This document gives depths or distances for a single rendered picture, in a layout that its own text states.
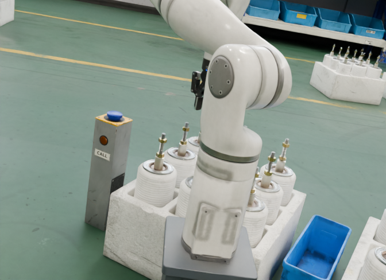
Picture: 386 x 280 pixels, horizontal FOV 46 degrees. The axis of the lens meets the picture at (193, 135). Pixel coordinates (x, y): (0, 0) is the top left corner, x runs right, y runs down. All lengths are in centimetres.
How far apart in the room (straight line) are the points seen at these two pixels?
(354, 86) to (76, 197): 241
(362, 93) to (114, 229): 259
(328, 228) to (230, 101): 82
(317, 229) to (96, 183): 64
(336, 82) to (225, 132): 274
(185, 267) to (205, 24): 38
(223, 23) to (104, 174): 63
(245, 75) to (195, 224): 25
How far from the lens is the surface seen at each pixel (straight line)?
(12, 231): 129
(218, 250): 72
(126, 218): 111
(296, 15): 559
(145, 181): 108
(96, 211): 129
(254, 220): 100
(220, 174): 66
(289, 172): 124
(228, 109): 62
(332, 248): 139
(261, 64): 62
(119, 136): 118
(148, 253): 112
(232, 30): 73
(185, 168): 117
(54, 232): 129
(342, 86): 337
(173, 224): 80
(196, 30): 75
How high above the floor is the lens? 72
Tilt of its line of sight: 21 degrees down
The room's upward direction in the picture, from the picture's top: 11 degrees clockwise
